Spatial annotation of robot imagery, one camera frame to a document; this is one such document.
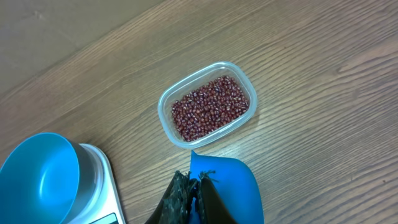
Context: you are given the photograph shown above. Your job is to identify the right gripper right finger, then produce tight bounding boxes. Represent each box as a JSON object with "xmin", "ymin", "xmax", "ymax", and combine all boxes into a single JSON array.
[{"xmin": 195, "ymin": 170, "xmax": 237, "ymax": 224}]

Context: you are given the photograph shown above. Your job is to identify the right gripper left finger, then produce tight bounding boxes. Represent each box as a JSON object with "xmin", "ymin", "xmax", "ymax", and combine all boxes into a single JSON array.
[{"xmin": 146, "ymin": 170, "xmax": 195, "ymax": 224}]

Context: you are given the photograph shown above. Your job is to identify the blue plastic measuring scoop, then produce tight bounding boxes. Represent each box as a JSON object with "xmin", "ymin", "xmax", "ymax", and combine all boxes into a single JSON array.
[{"xmin": 190, "ymin": 152, "xmax": 264, "ymax": 224}]

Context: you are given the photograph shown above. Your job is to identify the white digital kitchen scale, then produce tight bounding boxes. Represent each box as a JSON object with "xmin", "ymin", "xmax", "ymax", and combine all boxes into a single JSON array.
[{"xmin": 63, "ymin": 143, "xmax": 126, "ymax": 224}]

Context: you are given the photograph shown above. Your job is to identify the teal blue bowl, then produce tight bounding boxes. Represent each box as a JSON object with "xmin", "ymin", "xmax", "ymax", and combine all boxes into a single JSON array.
[{"xmin": 1, "ymin": 133, "xmax": 96, "ymax": 224}]

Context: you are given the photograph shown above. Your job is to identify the red adzuki beans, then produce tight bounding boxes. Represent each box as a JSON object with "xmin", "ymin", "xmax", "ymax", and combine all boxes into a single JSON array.
[{"xmin": 171, "ymin": 75, "xmax": 250, "ymax": 142}]

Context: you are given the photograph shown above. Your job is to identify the clear plastic food container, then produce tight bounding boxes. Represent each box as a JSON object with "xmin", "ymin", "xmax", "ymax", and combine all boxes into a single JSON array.
[{"xmin": 157, "ymin": 62, "xmax": 258, "ymax": 149}]

